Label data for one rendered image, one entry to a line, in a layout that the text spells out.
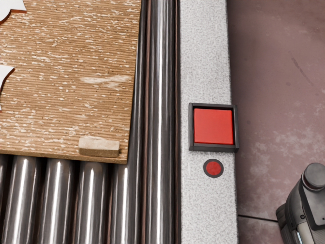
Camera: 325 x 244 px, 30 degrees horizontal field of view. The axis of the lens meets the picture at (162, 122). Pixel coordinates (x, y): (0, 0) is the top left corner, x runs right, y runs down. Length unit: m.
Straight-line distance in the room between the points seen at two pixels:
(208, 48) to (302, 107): 1.12
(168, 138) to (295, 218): 0.81
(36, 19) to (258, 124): 1.16
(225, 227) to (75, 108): 0.28
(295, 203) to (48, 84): 0.92
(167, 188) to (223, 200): 0.09
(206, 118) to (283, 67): 1.26
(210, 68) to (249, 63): 1.16
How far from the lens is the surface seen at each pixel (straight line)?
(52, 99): 0.94
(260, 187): 1.94
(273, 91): 2.12
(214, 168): 0.92
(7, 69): 0.96
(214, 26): 1.06
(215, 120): 0.94
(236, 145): 0.92
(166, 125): 0.94
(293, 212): 1.68
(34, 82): 0.95
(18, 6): 1.03
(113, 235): 0.87
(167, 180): 0.90
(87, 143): 0.87
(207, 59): 1.01
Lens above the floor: 1.74
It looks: 61 degrees down
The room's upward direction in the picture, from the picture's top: 11 degrees clockwise
